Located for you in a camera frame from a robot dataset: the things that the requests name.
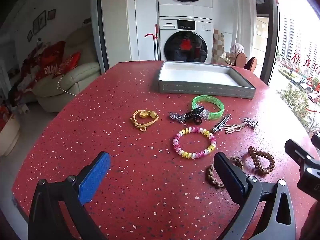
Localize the beige bag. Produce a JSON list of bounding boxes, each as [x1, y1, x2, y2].
[[220, 51, 237, 67]]

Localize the green translucent bangle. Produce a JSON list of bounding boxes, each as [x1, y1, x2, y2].
[[191, 95, 225, 120]]

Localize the large black picture frame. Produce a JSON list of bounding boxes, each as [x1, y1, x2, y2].
[[33, 10, 47, 34]]

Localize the white basket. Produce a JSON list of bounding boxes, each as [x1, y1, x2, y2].
[[0, 115, 20, 157]]

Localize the brown spiral hair tie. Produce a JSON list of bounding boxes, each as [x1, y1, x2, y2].
[[247, 146, 276, 175]]

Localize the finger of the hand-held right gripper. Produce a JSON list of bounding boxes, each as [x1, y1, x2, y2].
[[285, 139, 320, 171], [311, 134, 320, 152]]

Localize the white washing machine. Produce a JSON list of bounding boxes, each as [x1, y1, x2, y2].
[[158, 17, 214, 63]]

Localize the silver heart brooch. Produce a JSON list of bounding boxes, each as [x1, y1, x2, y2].
[[242, 117, 258, 130]]

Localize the brown braided hair tie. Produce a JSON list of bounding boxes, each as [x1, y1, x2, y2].
[[206, 155, 245, 189]]

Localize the silver barrette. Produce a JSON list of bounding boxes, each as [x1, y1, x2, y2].
[[212, 114, 232, 133]]

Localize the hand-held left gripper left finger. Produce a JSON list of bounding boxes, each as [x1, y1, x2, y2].
[[28, 151, 111, 240]]

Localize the brown slipper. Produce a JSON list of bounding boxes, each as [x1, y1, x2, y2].
[[235, 52, 248, 68], [244, 57, 258, 72]]

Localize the black hair claw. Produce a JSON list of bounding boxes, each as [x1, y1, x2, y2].
[[184, 106, 205, 126]]

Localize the small red cushion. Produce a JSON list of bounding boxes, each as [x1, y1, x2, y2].
[[61, 52, 82, 73]]

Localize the pink yellow spiral hair tie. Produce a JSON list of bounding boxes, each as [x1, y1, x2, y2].
[[172, 127, 216, 158]]

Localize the pink towel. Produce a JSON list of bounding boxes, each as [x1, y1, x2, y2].
[[230, 43, 244, 60]]

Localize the grey tray with white inside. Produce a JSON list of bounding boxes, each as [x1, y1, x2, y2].
[[154, 60, 256, 100]]

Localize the cream sofa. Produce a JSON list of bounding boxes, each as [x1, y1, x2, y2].
[[32, 27, 100, 113]]

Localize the large red printed cushion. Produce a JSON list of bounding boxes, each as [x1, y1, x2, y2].
[[20, 41, 67, 90]]

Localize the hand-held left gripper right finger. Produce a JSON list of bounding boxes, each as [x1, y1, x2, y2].
[[214, 152, 297, 240]]

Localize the yellow cord bracelet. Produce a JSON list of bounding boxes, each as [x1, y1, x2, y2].
[[130, 109, 159, 132]]

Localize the silver filigree hair clip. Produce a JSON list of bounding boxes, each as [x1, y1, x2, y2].
[[169, 112, 187, 124]]

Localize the red-handled mop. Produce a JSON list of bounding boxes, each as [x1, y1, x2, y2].
[[144, 24, 160, 61]]

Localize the checkered wall cloth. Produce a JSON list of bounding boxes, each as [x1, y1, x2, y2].
[[213, 29, 227, 64]]

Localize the rose gold bow clip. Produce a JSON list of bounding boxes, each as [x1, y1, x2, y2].
[[224, 122, 247, 134]]

